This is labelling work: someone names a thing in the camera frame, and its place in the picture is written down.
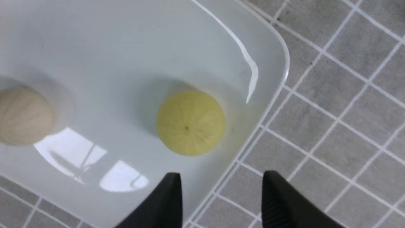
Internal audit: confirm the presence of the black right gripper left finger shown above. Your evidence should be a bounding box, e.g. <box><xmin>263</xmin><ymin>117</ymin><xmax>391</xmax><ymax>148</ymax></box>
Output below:
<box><xmin>116</xmin><ymin>172</ymin><xmax>183</xmax><ymax>228</ymax></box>

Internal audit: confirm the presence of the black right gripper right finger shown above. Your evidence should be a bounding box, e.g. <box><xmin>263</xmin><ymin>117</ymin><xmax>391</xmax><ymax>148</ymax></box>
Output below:
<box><xmin>261</xmin><ymin>170</ymin><xmax>342</xmax><ymax>228</ymax></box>

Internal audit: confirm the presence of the yellow steamed bun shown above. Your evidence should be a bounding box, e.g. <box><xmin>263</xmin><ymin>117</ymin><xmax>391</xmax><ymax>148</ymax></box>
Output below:
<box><xmin>156</xmin><ymin>90</ymin><xmax>226</xmax><ymax>156</ymax></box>

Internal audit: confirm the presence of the white square plate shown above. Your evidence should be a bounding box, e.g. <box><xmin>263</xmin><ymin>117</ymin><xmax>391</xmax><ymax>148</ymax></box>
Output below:
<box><xmin>1</xmin><ymin>0</ymin><xmax>290</xmax><ymax>228</ymax></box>

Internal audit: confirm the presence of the beige steamed bun on plate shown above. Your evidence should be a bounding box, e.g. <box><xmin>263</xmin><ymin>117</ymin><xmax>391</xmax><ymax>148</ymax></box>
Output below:
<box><xmin>0</xmin><ymin>87</ymin><xmax>56</xmax><ymax>146</ymax></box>

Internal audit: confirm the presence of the grey checkered tablecloth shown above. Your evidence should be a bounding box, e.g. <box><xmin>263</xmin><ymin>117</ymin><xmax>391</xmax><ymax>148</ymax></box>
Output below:
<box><xmin>1</xmin><ymin>0</ymin><xmax>404</xmax><ymax>228</ymax></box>

